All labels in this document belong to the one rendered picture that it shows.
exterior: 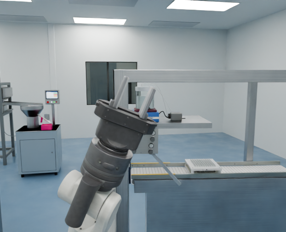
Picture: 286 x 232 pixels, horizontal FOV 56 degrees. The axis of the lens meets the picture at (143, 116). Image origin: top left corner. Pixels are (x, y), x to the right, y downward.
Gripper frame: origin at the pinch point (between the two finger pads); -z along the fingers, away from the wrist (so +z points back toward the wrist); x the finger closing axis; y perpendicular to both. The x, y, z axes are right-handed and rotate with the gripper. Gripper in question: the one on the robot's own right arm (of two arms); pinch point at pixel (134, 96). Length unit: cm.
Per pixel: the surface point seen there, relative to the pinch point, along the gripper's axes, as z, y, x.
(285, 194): 48, 127, -165
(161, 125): 34, 134, -48
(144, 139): 48, 134, -40
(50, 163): 210, 361, 27
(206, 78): -10, 73, -40
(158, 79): 0, 75, -19
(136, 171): 81, 149, -50
